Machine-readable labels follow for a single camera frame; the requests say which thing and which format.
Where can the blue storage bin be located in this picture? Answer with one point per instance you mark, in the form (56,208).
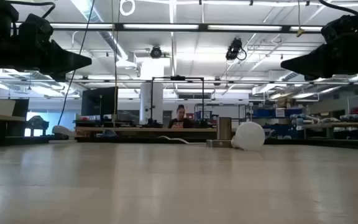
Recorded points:
(294,112)
(263,112)
(278,130)

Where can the thin black frame rail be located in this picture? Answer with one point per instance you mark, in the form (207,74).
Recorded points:
(259,82)

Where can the black background robot arm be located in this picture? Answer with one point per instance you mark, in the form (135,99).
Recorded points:
(152,124)

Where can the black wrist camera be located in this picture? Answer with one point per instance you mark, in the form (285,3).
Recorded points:
(36,28)
(342,29)

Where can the small blue object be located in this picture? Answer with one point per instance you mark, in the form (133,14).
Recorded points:
(109,133)

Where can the black overhead frame beam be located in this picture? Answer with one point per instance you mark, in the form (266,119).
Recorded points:
(118,27)

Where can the white LED light strip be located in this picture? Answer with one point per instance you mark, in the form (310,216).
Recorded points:
(306,29)
(244,27)
(82,26)
(160,26)

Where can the white lightbulb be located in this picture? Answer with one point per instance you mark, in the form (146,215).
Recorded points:
(249,136)

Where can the blue white rolled bundle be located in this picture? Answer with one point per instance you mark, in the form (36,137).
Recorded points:
(328,119)
(356,118)
(303,119)

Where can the wooden workbench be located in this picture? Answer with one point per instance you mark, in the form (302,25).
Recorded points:
(337,125)

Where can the metal lamp socket base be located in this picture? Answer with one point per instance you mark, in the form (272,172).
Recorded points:
(224,129)

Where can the silver ceiling duct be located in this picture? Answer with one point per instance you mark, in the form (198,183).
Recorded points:
(110,39)

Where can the white building column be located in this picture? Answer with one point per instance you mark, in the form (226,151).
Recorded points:
(157,93)

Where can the black dome ceiling camera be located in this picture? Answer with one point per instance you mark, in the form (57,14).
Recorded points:
(155,52)

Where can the dark background machine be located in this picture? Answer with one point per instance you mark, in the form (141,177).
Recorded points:
(37,123)

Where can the black computer monitor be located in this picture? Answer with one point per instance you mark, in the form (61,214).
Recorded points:
(99,101)

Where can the black cabinet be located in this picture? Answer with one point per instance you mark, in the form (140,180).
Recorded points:
(20,115)

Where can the white label card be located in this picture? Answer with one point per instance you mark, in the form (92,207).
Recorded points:
(280,112)

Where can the person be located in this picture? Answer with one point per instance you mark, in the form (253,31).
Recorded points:
(180,123)

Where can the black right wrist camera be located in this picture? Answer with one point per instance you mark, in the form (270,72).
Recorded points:
(342,29)

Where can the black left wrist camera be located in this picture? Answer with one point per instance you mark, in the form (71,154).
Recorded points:
(36,28)

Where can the brown cardboard box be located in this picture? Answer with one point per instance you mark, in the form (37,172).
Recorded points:
(283,102)

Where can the large wooden desk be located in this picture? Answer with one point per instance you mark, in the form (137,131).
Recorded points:
(135,129)

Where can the black hanging camera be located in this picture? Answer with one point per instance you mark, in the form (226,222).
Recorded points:
(234,48)

